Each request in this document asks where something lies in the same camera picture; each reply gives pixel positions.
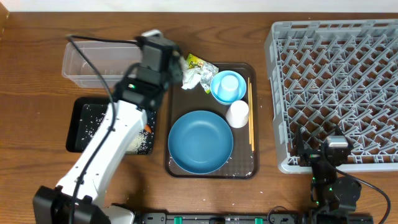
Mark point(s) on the white cup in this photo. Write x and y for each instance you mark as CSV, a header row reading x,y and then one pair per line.
x,y
237,114

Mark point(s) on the grey dishwasher rack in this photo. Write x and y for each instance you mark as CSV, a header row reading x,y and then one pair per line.
x,y
335,73

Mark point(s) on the pile of white rice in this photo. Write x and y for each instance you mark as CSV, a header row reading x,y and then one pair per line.
x,y
138,143

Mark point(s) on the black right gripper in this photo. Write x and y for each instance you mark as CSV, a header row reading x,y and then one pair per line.
x,y
313,157

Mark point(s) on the wooden chopstick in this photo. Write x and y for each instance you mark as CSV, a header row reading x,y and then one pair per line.
x,y
249,105
251,117

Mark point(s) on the green snack wrapper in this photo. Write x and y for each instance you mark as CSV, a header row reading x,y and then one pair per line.
x,y
209,71

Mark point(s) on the dark blue plate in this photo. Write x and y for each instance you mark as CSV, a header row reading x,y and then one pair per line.
x,y
200,142

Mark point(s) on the light blue cup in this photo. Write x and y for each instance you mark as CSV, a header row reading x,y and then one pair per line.
x,y
228,89

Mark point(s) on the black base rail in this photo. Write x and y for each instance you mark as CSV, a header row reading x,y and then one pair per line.
x,y
163,218

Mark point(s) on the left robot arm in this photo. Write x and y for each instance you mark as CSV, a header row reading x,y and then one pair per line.
x,y
79,195

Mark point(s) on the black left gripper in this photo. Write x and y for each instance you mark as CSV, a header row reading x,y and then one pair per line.
x,y
173,73

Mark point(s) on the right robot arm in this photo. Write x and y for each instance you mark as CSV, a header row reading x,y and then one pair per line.
x,y
335,196

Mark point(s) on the orange carrot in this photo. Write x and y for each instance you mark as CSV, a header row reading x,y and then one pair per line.
x,y
147,128

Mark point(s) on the light blue bowl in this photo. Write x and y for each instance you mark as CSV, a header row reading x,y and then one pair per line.
x,y
216,82

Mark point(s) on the brown serving tray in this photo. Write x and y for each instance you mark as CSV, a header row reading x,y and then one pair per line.
x,y
243,163

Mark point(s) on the black tray bin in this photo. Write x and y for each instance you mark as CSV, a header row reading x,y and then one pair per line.
x,y
87,115

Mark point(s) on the clear plastic bin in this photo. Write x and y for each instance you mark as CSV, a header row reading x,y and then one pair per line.
x,y
110,59

